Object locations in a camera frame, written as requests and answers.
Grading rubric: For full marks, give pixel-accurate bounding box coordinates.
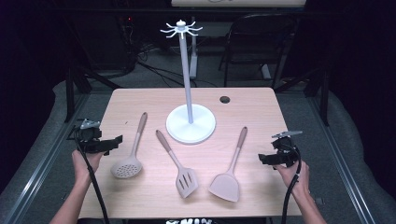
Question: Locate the aluminium floor rail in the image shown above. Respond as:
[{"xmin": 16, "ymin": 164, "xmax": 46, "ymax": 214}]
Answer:
[
  {"xmin": 0, "ymin": 92, "xmax": 92, "ymax": 224},
  {"xmin": 306, "ymin": 92, "xmax": 378, "ymax": 224}
]

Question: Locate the left hand-held gripper black cable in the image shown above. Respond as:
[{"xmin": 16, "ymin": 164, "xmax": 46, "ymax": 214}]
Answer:
[{"xmin": 73, "ymin": 125, "xmax": 110, "ymax": 224}]

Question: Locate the white utensil hook stand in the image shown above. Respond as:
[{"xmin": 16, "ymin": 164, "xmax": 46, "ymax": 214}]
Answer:
[{"xmin": 160, "ymin": 19, "xmax": 217, "ymax": 146}]

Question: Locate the black metal frame stand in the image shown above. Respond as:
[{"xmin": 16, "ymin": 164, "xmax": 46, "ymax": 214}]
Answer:
[
  {"xmin": 274, "ymin": 66, "xmax": 331, "ymax": 127},
  {"xmin": 64, "ymin": 66, "xmax": 122, "ymax": 123}
]

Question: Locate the white metal desk leg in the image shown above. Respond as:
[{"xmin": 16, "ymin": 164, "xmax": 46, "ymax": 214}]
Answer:
[{"xmin": 189, "ymin": 17, "xmax": 199, "ymax": 80}]

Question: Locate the hand-held gripper black cable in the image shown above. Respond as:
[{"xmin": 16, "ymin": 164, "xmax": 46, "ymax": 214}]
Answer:
[
  {"xmin": 280, "ymin": 145, "xmax": 303, "ymax": 224},
  {"xmin": 73, "ymin": 125, "xmax": 110, "ymax": 224}
]

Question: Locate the bundle of black floor cables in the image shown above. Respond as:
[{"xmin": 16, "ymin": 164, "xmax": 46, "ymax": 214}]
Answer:
[{"xmin": 134, "ymin": 43, "xmax": 219, "ymax": 89}]

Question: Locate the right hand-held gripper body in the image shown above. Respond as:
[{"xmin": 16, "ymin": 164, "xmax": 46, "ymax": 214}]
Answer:
[{"xmin": 270, "ymin": 130, "xmax": 303, "ymax": 169}]

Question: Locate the white metal desk foot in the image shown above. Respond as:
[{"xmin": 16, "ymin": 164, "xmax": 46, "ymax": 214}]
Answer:
[{"xmin": 261, "ymin": 63, "xmax": 274, "ymax": 80}]

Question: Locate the black folding chair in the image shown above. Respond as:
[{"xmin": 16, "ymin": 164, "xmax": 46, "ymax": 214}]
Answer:
[{"xmin": 218, "ymin": 13, "xmax": 297, "ymax": 90}]

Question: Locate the beige solid spatula brown handle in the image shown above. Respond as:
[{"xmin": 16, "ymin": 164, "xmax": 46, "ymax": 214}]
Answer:
[{"xmin": 207, "ymin": 126, "xmax": 248, "ymax": 203}]

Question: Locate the beige skimmer spoon brown handle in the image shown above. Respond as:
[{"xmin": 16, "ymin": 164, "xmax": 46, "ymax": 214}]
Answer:
[{"xmin": 110, "ymin": 111, "xmax": 149, "ymax": 179}]

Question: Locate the right hand-held gripper black cable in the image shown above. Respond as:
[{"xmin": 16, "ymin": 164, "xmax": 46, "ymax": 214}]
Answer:
[{"xmin": 280, "ymin": 145, "xmax": 303, "ymax": 224}]

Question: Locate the beige slotted spatula brown handle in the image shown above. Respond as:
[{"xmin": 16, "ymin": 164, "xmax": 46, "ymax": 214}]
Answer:
[{"xmin": 155, "ymin": 129, "xmax": 200, "ymax": 200}]

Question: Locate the person's right hand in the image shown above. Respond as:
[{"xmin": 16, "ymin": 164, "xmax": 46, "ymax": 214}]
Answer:
[{"xmin": 274, "ymin": 160, "xmax": 311, "ymax": 197}]

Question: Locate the person's left hand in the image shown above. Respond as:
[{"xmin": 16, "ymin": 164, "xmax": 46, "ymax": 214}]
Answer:
[{"xmin": 71, "ymin": 148, "xmax": 106, "ymax": 185}]

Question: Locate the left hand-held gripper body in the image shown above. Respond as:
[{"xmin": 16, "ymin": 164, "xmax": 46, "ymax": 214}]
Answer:
[{"xmin": 74, "ymin": 119, "xmax": 108, "ymax": 155}]

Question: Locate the person's dark printed clothing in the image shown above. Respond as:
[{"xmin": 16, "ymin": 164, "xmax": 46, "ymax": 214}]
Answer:
[{"xmin": 164, "ymin": 218, "xmax": 213, "ymax": 224}]

